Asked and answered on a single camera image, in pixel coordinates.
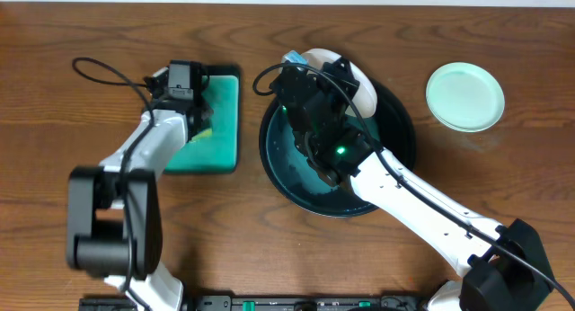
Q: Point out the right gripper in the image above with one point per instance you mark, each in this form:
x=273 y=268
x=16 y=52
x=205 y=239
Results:
x=329 y=83

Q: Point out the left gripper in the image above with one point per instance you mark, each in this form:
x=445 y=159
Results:
x=200 y=115

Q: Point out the green and yellow sponge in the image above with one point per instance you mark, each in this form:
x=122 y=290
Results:
x=205 y=133

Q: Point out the white plate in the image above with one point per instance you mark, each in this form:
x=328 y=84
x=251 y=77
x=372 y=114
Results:
x=365 y=97

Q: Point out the mint green plate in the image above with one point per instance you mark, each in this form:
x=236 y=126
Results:
x=466 y=117
x=463 y=83

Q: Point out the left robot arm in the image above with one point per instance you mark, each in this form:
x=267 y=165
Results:
x=113 y=228

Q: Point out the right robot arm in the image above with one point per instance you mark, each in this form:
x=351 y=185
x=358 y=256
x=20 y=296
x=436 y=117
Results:
x=498 y=267

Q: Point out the black round tray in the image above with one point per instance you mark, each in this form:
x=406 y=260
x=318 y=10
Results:
x=291 y=175

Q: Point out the white rectangular water dish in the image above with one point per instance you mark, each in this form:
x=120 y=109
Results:
x=219 y=153

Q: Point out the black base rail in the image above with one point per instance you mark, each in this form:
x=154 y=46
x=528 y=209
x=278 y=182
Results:
x=226 y=303

